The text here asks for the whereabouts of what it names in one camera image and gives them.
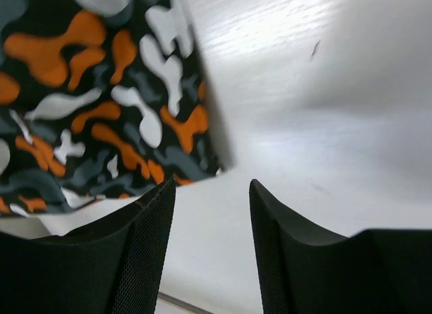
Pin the aluminium table edge rail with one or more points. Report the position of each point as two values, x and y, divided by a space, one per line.
170 304

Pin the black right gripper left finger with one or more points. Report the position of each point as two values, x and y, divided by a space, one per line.
111 265

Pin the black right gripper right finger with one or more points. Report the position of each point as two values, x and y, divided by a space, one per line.
305 268

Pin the orange grey camouflage shorts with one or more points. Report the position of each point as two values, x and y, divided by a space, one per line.
100 99

